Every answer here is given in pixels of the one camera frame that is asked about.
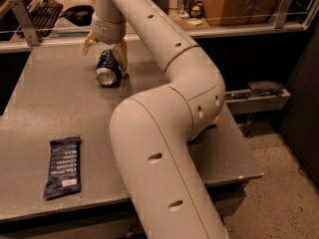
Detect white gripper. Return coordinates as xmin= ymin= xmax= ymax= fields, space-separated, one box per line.
xmin=81 ymin=13 xmax=128 ymax=72

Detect blue pepsi can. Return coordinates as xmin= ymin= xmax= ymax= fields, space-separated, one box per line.
xmin=96 ymin=49 xmax=122 ymax=87

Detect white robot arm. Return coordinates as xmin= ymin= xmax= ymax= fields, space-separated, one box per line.
xmin=87 ymin=0 xmax=229 ymax=239

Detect black headphones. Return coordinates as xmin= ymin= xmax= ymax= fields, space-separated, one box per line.
xmin=61 ymin=5 xmax=94 ymax=27

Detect black keyboard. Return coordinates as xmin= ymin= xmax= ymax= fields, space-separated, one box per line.
xmin=29 ymin=0 xmax=63 ymax=37

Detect cans on back desk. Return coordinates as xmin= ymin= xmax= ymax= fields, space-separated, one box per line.
xmin=177 ymin=0 xmax=194 ymax=19

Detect small round brown object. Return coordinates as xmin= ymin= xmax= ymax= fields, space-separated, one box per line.
xmin=189 ymin=5 xmax=202 ymax=19

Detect brown cardboard box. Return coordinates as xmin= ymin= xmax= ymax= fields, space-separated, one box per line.
xmin=202 ymin=0 xmax=279 ymax=26

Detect yellow sponge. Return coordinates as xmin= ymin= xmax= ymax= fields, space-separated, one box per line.
xmin=210 ymin=117 xmax=219 ymax=126

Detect dark blue snack bar wrapper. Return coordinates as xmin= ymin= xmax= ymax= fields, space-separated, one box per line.
xmin=43 ymin=136 xmax=81 ymax=199

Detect grey table drawer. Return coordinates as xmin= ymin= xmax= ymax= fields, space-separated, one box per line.
xmin=0 ymin=181 xmax=248 ymax=239

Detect middle metal rail bracket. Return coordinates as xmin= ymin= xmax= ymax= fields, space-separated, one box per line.
xmin=158 ymin=0 xmax=169 ymax=14

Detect metal rail bracket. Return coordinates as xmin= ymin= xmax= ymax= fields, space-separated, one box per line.
xmin=158 ymin=0 xmax=169 ymax=14
xmin=272 ymin=0 xmax=292 ymax=29
xmin=9 ymin=0 xmax=41 ymax=47

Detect left metal rail bracket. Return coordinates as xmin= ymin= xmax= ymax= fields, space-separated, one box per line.
xmin=9 ymin=0 xmax=41 ymax=47

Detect grey metal shelf bracket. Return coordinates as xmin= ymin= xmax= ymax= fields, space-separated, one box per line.
xmin=225 ymin=81 xmax=291 ymax=115

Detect right metal rail bracket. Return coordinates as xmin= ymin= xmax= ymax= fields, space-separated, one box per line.
xmin=272 ymin=0 xmax=292 ymax=29

